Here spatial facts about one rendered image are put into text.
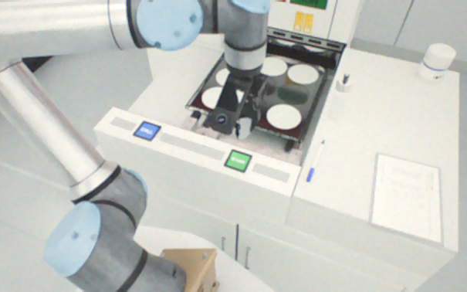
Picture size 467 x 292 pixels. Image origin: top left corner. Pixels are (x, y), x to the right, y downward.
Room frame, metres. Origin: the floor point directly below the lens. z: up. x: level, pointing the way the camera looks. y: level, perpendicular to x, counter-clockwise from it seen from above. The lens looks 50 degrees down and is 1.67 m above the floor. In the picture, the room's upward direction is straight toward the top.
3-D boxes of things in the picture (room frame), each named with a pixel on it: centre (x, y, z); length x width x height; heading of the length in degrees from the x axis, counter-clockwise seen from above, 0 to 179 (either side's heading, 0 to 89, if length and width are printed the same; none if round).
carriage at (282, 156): (0.64, -0.02, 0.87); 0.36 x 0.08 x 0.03; 67
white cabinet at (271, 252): (0.77, -0.14, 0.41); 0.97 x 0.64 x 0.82; 67
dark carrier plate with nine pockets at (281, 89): (0.89, -0.11, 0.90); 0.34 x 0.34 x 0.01; 67
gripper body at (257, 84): (0.56, -0.03, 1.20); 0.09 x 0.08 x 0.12; 156
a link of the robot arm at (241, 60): (0.55, -0.03, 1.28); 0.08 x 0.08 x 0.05
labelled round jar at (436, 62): (0.85, -0.60, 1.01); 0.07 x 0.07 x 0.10
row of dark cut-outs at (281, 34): (1.10, -0.17, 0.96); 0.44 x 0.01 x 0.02; 67
